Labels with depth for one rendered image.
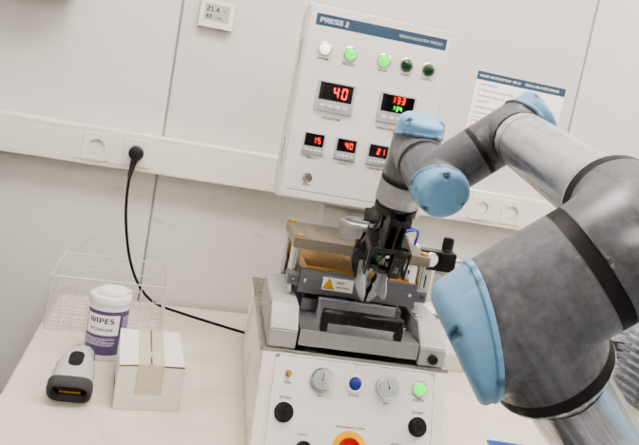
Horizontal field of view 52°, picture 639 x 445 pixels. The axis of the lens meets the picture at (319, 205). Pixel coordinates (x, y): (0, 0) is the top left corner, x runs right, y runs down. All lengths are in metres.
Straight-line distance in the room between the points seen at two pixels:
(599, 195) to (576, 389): 0.16
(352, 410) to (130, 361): 0.41
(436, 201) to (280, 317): 0.40
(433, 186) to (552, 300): 0.39
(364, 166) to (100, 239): 0.79
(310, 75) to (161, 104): 0.54
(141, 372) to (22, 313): 0.74
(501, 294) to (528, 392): 0.09
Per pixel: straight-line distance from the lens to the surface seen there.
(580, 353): 0.59
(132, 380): 1.28
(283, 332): 1.17
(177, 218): 1.86
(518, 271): 0.56
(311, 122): 1.43
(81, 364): 1.31
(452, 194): 0.92
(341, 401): 1.20
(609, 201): 0.59
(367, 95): 1.45
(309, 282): 1.24
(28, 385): 1.39
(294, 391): 1.18
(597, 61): 2.23
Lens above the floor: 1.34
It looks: 8 degrees down
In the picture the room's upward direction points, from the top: 11 degrees clockwise
